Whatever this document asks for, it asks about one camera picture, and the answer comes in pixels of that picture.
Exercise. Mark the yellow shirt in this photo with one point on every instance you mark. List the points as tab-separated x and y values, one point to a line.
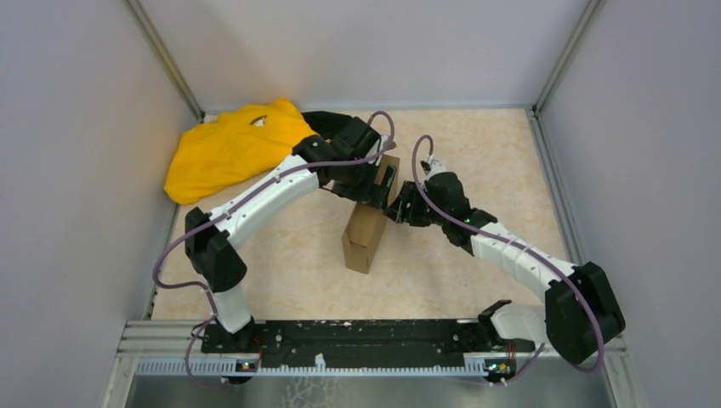
237	146

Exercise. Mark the brown cardboard box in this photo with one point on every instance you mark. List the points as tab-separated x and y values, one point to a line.
364	229

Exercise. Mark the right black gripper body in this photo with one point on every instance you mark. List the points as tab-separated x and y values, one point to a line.
422	211

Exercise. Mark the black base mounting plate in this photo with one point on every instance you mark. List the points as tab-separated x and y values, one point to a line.
360	344

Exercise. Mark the black cloth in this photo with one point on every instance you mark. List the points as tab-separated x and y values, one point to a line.
325	123

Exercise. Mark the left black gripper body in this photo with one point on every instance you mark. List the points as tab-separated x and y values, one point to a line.
360	182

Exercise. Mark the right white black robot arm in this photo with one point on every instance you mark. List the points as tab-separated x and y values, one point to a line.
579	312

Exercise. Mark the aluminium frame rail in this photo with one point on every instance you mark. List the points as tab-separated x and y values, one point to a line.
173	347

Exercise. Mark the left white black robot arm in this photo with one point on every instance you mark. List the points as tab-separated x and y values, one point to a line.
214	238

